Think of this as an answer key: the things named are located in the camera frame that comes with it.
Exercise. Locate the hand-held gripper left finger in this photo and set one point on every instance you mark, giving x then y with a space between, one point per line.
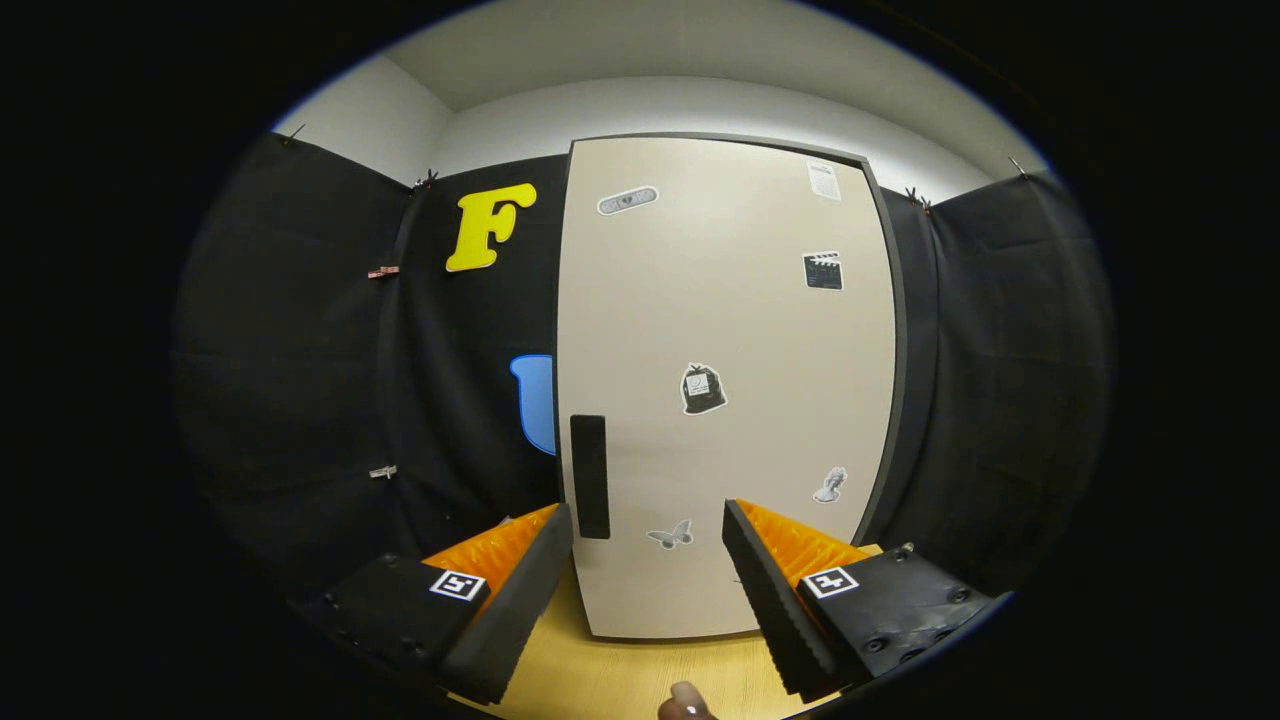
520 600

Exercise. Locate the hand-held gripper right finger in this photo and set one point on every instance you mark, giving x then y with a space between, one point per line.
775 600

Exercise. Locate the beige shoe cabinet door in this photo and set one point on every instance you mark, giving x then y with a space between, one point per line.
720 320

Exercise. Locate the grey shoe cabinet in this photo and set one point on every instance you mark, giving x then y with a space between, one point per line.
902 340

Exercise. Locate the black backdrop cloth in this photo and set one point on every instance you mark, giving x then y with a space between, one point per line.
300 380

